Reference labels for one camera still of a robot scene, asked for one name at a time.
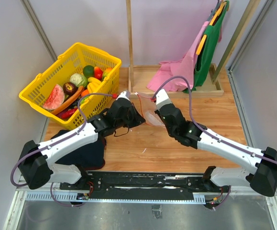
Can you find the pink garment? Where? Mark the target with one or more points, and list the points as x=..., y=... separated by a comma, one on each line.
x=183, y=67

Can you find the yellow plastic shopping basket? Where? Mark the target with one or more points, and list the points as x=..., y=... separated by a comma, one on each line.
x=72, y=61

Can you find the left wooden rack post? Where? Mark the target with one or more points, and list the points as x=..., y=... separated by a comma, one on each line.
x=130, y=44

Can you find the wooden rack post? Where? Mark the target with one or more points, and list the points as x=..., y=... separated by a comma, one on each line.
x=242, y=25
x=130, y=44

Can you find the red bell pepper toy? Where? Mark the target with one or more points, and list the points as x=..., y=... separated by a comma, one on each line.
x=98, y=73

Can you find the orange carrot toy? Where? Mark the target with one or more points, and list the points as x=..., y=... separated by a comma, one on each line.
x=69, y=101

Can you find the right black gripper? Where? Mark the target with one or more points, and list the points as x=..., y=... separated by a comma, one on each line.
x=157, y=112

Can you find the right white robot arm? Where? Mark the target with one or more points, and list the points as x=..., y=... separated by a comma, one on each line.
x=256, y=169

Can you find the dark navy folded cloth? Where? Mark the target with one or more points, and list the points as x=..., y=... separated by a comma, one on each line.
x=90, y=156

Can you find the red chili pepper toy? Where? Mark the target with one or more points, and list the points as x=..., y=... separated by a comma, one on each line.
x=66, y=114

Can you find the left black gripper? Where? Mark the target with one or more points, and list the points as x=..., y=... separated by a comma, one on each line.
x=138, y=118

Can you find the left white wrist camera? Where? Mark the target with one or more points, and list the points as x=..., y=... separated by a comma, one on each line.
x=124, y=94

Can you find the right wooden rack post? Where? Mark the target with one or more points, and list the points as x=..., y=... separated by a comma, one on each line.
x=242, y=25

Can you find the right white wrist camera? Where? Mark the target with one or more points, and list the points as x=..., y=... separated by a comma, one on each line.
x=161, y=99

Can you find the green garment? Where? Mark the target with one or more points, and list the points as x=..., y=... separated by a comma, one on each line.
x=206, y=48

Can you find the green lime toy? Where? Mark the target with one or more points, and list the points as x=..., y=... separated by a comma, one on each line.
x=88, y=71

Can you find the clear zip top bag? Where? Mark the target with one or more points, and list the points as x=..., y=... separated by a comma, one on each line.
x=147, y=108

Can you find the purple mangosteen toy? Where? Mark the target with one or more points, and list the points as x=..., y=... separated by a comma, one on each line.
x=69, y=88

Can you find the green cabbage toy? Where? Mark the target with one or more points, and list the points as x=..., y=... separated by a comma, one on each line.
x=79, y=80

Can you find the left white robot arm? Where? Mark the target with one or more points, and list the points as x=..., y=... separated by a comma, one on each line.
x=37, y=162

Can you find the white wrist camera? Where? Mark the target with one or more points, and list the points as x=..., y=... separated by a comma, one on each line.
x=124, y=94
x=161, y=99

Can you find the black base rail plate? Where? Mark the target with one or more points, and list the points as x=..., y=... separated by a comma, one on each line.
x=144, y=186

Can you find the yellow banana bunch toy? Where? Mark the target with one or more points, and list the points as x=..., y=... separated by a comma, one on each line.
x=93, y=84

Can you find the orange bell pepper toy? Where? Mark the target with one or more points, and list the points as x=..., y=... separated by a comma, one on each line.
x=85, y=93

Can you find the black grape bunch toy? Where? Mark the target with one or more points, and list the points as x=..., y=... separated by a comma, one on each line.
x=75, y=103

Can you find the watermelon slice toy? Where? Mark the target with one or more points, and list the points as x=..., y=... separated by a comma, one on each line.
x=55, y=99

